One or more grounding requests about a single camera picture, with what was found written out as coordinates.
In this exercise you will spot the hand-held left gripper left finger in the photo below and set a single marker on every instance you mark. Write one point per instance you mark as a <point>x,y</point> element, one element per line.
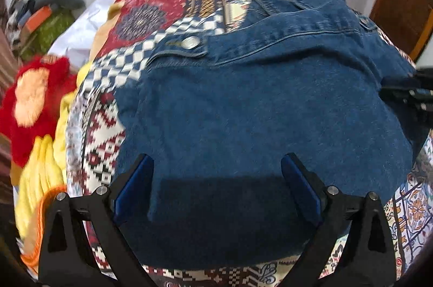
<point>133,185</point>

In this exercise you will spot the tan cloth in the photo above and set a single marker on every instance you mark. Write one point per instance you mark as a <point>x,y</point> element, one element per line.
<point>99,36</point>

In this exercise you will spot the red plush toy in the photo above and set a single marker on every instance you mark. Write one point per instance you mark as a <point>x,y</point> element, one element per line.
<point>20,135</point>

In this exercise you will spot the orange box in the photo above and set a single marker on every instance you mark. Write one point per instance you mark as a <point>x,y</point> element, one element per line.
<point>39,20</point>

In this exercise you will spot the pile of clothes and boxes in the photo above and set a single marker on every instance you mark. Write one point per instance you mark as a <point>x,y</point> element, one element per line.
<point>20,3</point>

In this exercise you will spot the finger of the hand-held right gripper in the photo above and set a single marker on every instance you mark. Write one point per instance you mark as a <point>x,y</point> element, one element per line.
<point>406,92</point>

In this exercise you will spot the blue denim jacket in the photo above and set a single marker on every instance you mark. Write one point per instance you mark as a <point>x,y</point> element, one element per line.
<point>253,104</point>

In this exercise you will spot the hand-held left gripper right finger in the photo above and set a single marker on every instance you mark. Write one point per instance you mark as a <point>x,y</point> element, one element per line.
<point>301,185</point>

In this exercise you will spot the white cloth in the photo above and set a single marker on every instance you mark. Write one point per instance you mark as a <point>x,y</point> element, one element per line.
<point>77,33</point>

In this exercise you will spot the yellow cloth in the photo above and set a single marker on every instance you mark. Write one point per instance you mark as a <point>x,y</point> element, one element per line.
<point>37,178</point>

